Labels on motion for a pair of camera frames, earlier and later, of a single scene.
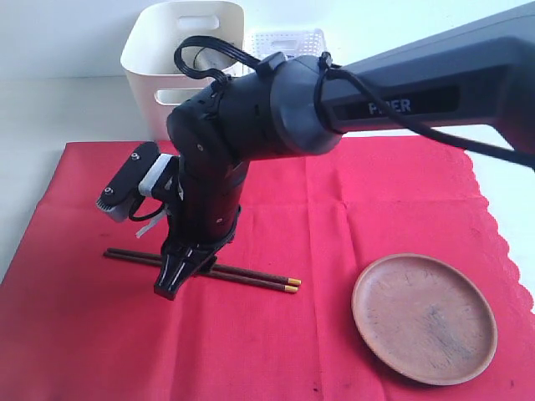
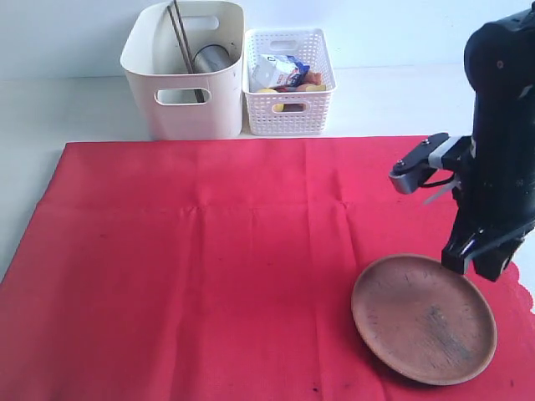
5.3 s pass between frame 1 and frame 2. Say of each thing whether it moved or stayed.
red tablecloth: stayed
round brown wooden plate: stayed
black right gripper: moved
